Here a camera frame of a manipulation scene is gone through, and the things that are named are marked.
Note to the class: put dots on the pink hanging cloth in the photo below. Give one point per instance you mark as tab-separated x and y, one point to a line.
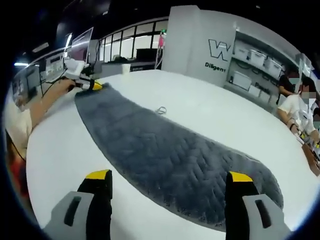
162	41

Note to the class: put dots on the grey counter cabinet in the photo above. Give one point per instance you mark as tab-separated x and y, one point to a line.
112	67

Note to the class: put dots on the white paper cup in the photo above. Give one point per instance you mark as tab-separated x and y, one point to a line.
125	68

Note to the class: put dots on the black display screen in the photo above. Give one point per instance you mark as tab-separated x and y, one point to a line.
146	57

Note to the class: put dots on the green exit sign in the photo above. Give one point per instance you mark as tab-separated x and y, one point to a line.
164	30

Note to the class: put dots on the row of white storage bins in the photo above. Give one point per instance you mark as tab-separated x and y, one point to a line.
257	57

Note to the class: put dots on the person's left hand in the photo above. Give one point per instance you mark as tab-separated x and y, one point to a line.
68	86

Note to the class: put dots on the grey metal shelf rack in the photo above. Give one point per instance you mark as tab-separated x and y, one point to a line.
232	75

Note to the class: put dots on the grey fluffy towel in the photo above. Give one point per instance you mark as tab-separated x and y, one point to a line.
162	155

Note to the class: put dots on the wooden tray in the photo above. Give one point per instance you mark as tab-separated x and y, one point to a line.
311	160

